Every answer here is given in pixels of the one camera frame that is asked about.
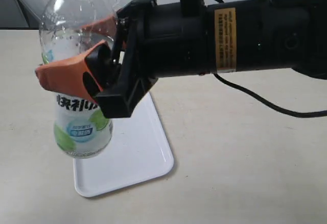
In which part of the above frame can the black cable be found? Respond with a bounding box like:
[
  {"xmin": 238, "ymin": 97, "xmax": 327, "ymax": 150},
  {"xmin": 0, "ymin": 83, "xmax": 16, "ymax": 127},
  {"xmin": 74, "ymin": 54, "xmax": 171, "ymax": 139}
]
[{"xmin": 213, "ymin": 72, "xmax": 327, "ymax": 119}]

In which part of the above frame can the clear plastic water bottle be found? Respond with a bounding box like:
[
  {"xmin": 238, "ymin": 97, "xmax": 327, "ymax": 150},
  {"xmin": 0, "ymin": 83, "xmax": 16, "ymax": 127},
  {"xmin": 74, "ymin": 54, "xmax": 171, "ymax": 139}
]
[{"xmin": 39, "ymin": 0, "xmax": 115, "ymax": 158}]

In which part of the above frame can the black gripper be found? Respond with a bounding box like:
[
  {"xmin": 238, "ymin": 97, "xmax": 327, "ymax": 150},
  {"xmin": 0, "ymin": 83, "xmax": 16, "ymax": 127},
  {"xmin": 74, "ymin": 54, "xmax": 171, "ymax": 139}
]
[{"xmin": 81, "ymin": 0, "xmax": 212, "ymax": 118}]

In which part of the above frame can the white plastic tray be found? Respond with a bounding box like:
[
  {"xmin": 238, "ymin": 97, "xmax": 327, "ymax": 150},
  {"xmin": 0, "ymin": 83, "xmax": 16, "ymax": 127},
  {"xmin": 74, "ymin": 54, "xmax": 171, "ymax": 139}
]
[{"xmin": 73, "ymin": 94, "xmax": 174, "ymax": 198}]

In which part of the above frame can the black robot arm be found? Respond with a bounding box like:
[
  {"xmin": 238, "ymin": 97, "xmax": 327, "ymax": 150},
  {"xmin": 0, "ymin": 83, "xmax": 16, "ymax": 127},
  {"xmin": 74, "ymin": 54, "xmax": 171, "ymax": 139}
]
[{"xmin": 35, "ymin": 0, "xmax": 326, "ymax": 118}]

